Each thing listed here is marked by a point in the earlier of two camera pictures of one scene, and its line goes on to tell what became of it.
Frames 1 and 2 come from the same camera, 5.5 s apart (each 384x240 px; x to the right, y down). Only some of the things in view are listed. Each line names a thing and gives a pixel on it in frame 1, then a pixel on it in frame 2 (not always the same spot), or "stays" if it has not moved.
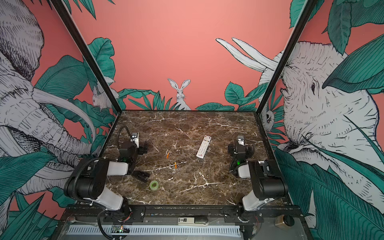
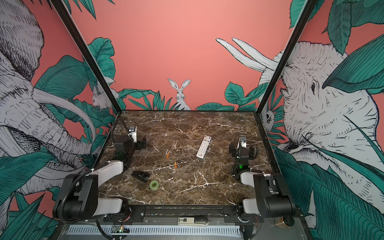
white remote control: [203, 147] stays
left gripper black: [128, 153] → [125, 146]
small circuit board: [120, 229] stays
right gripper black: [235, 171] stays
